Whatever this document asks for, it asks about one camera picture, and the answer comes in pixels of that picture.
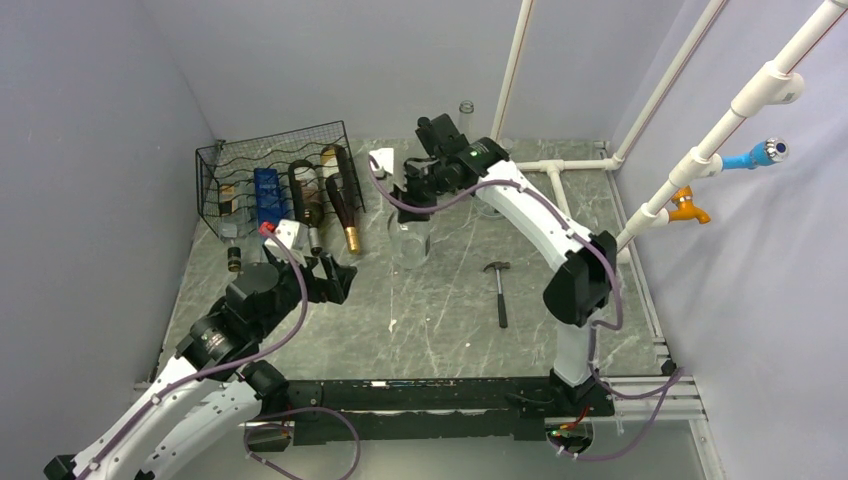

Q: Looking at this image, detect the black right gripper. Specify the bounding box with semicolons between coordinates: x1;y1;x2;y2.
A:
389;158;451;222

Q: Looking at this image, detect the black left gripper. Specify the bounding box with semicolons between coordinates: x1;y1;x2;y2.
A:
254;249;356;338

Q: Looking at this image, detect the clear bottle red label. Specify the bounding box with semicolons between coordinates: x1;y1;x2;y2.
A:
387;211;431;270

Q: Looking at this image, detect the clear bottle with dark label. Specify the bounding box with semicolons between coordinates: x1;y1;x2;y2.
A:
457;100;475;142

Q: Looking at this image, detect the amber bottle gold foil neck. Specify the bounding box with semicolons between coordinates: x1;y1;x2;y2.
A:
320;144;362;255

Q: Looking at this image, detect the clear bottle green label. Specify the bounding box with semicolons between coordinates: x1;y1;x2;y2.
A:
470;137;523;217

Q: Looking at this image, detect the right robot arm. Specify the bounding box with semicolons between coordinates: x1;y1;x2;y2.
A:
391;114;617;415

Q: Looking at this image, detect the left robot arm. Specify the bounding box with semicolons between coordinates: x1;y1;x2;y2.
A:
44;255;357;479

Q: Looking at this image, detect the dark bottle silver cap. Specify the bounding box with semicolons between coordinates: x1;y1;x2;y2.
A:
288;159;325;256

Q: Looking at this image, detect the blue glass bottle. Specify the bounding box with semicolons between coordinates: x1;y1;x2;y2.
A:
253;168;291;227

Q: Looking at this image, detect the small bottle black cap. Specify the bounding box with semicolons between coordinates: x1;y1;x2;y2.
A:
218;221;242;273

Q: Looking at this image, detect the orange tap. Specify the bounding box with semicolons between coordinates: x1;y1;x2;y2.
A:
668;186;711;224

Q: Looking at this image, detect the blue tap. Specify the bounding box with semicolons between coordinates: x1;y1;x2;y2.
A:
722;137;789;171

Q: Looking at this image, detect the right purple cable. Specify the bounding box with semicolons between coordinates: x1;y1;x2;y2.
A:
367;155;684;464

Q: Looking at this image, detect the purple cable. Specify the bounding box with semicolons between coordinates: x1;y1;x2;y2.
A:
76;231;362;480
367;155;684;464

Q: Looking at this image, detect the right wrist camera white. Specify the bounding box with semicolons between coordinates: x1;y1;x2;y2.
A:
368;147;395;180

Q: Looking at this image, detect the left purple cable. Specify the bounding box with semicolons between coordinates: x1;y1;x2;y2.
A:
76;231;362;480

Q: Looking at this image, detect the black wire wine rack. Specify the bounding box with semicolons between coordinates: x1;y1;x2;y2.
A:
195;120;354;239

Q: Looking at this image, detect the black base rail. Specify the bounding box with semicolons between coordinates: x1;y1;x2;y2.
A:
258;375;615;446

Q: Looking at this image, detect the black handled hammer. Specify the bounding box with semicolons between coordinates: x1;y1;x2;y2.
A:
483;261;511;329

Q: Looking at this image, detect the white pvc pipe frame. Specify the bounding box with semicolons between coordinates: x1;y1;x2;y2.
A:
502;1;847;279

